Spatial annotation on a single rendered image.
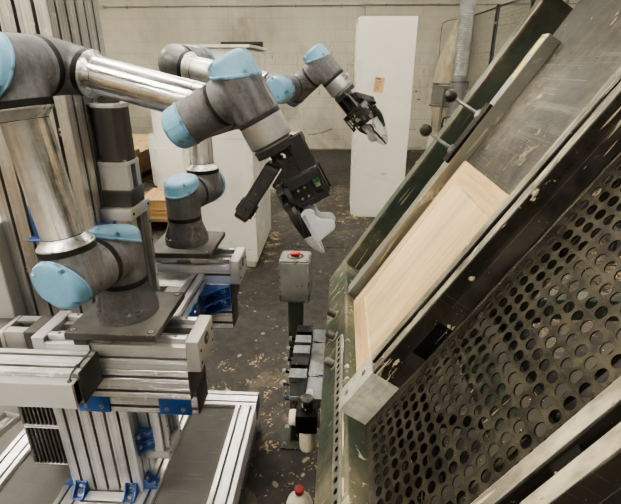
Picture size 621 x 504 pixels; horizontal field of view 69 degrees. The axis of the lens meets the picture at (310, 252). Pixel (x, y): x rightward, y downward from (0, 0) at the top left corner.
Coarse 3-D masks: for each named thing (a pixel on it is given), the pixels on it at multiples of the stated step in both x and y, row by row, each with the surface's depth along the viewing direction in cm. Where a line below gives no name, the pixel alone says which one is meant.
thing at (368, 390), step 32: (608, 96) 73; (576, 128) 78; (608, 128) 74; (544, 160) 80; (576, 160) 76; (608, 160) 76; (512, 192) 84; (544, 192) 78; (576, 192) 78; (512, 224) 81; (544, 224) 81; (480, 256) 84; (512, 256) 83; (448, 288) 87; (480, 288) 86; (416, 320) 90; (448, 320) 89; (384, 352) 96; (416, 352) 93; (352, 384) 101; (384, 384) 96; (352, 416) 100
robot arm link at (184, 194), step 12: (168, 180) 153; (180, 180) 152; (192, 180) 152; (168, 192) 151; (180, 192) 150; (192, 192) 152; (204, 192) 159; (168, 204) 153; (180, 204) 151; (192, 204) 153; (204, 204) 162; (168, 216) 155; (180, 216) 153; (192, 216) 155
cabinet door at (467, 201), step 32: (448, 192) 130; (480, 192) 110; (416, 224) 138; (448, 224) 118; (480, 224) 102; (416, 256) 125; (448, 256) 107; (384, 288) 134; (416, 288) 113; (384, 320) 120
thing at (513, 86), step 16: (544, 48) 123; (528, 64) 125; (512, 80) 127; (528, 80) 126; (496, 96) 131; (512, 96) 128; (496, 112) 130; (480, 128) 132; (464, 144) 134; (464, 160) 136; (448, 176) 138; (432, 192) 140; (416, 208) 142; (400, 224) 145; (384, 240) 151; (400, 240) 147; (384, 256) 149; (368, 272) 152; (352, 288) 155
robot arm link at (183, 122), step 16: (192, 96) 73; (176, 112) 74; (192, 112) 73; (208, 112) 72; (176, 128) 75; (192, 128) 75; (208, 128) 75; (224, 128) 77; (176, 144) 77; (192, 144) 78
